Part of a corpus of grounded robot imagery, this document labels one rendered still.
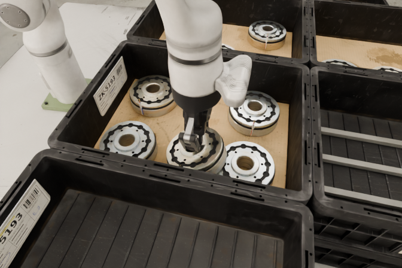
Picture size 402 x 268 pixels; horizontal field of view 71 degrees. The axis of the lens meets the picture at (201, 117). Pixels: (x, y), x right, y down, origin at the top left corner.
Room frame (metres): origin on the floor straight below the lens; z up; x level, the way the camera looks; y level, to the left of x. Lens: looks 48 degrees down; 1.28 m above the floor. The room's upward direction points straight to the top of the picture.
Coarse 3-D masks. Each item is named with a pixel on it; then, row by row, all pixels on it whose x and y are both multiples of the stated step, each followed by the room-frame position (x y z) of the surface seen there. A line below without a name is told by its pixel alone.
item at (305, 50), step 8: (152, 0) 0.72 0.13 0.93; (304, 0) 0.72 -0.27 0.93; (152, 8) 0.68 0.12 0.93; (304, 8) 0.70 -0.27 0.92; (144, 16) 0.64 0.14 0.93; (304, 16) 0.64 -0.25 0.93; (136, 24) 0.60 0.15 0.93; (304, 24) 0.60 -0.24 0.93; (128, 32) 0.56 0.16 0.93; (304, 32) 0.56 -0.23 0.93; (144, 40) 0.53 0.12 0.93; (152, 40) 0.53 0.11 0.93; (160, 40) 0.53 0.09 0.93; (304, 40) 0.55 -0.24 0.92; (224, 48) 0.50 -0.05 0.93; (304, 48) 0.50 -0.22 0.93; (256, 56) 0.47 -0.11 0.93; (264, 56) 0.47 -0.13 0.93; (272, 56) 0.48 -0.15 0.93; (280, 56) 0.47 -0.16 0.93; (304, 56) 0.47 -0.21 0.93; (304, 64) 0.45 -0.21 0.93
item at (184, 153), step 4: (204, 140) 0.29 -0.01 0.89; (204, 144) 0.28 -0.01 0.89; (180, 148) 0.28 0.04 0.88; (200, 148) 0.27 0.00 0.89; (204, 148) 0.27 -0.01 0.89; (180, 152) 0.28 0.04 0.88; (184, 152) 0.27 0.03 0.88; (188, 152) 0.27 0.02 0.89; (192, 152) 0.27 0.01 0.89; (196, 152) 0.27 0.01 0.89; (200, 152) 0.26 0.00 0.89; (184, 156) 0.26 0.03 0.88; (188, 156) 0.26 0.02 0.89; (192, 156) 0.26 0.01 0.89; (196, 156) 0.26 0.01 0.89
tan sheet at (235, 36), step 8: (224, 24) 0.77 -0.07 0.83; (224, 32) 0.73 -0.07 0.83; (232, 32) 0.73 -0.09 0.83; (240, 32) 0.73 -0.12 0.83; (288, 32) 0.73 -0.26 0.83; (224, 40) 0.69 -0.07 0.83; (232, 40) 0.69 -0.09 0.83; (240, 40) 0.69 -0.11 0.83; (288, 40) 0.69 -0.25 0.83; (240, 48) 0.65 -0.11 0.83; (248, 48) 0.65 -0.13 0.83; (256, 48) 0.65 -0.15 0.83; (280, 48) 0.65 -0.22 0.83; (288, 48) 0.65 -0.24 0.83; (288, 56) 0.61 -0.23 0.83
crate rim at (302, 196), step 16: (160, 48) 0.51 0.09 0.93; (112, 64) 0.45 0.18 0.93; (272, 64) 0.45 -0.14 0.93; (288, 64) 0.45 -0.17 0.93; (96, 80) 0.40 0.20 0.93; (304, 80) 0.40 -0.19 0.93; (80, 96) 0.36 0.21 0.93; (304, 96) 0.37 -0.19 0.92; (304, 112) 0.32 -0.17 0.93; (64, 128) 0.29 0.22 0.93; (304, 128) 0.28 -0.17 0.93; (48, 144) 0.25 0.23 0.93; (64, 144) 0.25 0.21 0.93; (304, 144) 0.26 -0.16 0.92; (112, 160) 0.22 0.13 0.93; (128, 160) 0.22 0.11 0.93; (144, 160) 0.22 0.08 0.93; (304, 160) 0.23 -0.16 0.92; (192, 176) 0.20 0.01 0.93; (208, 176) 0.20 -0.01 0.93; (224, 176) 0.20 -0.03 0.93; (304, 176) 0.20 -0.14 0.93; (256, 192) 0.17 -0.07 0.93; (272, 192) 0.17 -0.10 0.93; (288, 192) 0.17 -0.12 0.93; (304, 192) 0.17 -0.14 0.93
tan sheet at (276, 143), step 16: (128, 96) 0.46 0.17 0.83; (128, 112) 0.41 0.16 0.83; (176, 112) 0.41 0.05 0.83; (224, 112) 0.41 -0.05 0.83; (288, 112) 0.41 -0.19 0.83; (160, 128) 0.37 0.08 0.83; (176, 128) 0.37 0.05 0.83; (224, 128) 0.37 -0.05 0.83; (96, 144) 0.33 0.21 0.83; (160, 144) 0.33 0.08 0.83; (224, 144) 0.33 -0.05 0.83; (272, 144) 0.33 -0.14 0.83; (160, 160) 0.29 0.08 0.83
